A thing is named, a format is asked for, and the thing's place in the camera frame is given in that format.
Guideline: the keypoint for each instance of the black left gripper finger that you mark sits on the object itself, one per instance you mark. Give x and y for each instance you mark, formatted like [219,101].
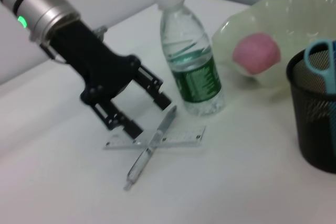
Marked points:
[157,95]
[126,124]

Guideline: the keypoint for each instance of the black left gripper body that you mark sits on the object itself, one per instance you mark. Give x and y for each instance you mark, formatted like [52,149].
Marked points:
[89,58]

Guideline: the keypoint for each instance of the grey white pen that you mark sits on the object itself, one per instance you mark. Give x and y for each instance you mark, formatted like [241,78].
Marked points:
[157,134]

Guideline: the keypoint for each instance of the clear water bottle green label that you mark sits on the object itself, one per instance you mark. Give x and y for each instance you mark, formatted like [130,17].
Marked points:
[194,77]

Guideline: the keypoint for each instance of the clear plastic ruler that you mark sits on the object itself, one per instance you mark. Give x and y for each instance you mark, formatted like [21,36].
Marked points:
[183,137]

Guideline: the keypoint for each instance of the pink peach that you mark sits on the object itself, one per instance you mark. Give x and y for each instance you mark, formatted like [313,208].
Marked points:
[256,53]

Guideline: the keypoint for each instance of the blue plastic scissors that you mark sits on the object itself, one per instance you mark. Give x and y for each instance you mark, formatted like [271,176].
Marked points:
[330,77]

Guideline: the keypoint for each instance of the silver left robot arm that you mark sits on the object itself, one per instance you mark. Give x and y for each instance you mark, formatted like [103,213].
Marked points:
[39,6]

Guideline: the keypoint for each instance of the translucent green fruit bowl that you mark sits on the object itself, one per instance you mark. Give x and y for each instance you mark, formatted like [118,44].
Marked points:
[288,16]

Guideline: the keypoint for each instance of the silver connector stub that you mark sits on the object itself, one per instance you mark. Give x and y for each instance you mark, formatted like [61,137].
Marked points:
[101,30]

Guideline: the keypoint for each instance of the black mesh cup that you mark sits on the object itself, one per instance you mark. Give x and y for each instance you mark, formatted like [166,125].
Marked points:
[315,134]

